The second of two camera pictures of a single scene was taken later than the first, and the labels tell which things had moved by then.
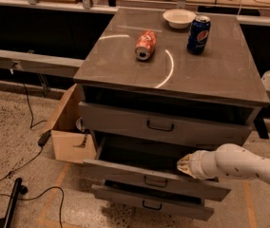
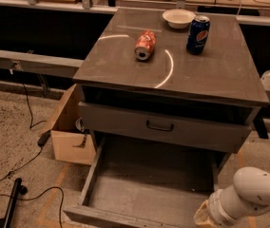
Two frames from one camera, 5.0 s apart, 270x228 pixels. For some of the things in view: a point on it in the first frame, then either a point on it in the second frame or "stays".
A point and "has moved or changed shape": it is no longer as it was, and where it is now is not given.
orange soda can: (145, 43) stays
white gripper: (198, 164) to (213, 208)
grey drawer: (151, 162) has moved or changed shape
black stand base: (5, 222) stays
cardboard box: (71, 144) stays
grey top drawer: (203, 125) stays
